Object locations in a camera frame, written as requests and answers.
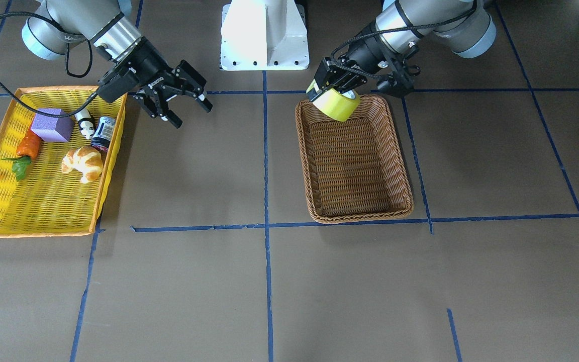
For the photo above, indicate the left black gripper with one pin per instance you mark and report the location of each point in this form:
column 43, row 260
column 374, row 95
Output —
column 366, row 52

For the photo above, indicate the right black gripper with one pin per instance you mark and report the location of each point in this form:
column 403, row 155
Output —
column 145, row 65

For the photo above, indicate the yellow packing tape roll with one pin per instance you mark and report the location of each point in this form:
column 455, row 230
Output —
column 335, row 105

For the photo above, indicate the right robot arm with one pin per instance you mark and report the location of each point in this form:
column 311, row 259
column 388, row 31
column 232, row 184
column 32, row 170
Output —
column 56, row 25

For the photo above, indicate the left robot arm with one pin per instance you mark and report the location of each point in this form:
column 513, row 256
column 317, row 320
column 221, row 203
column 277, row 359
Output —
column 463, row 26

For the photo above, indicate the brown wicker basket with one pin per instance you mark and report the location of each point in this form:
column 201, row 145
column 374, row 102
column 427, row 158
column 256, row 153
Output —
column 353, row 170

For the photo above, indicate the yellow woven plastic basket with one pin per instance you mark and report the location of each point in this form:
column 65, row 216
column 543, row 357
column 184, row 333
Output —
column 48, row 202

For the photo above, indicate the small dark can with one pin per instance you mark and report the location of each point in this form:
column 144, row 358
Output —
column 103, row 135

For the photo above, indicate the panda figurine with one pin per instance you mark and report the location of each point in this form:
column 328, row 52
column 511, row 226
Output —
column 86, row 124

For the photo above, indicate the toy croissant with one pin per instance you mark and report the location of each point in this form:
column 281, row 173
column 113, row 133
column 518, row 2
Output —
column 86, row 160

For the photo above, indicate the purple foam cube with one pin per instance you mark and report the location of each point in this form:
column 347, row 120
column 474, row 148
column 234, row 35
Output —
column 51, row 125

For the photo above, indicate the toy carrot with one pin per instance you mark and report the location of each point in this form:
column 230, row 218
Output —
column 26, row 151

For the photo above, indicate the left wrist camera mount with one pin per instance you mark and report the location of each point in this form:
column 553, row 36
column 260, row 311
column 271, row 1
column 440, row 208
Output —
column 400, row 81

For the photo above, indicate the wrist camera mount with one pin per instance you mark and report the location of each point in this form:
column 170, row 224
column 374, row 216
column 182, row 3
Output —
column 400, row 81
column 117, row 82

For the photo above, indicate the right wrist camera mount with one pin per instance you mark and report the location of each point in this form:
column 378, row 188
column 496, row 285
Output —
column 117, row 82

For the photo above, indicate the white pedestal column base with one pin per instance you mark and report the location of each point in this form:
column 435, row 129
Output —
column 264, row 36

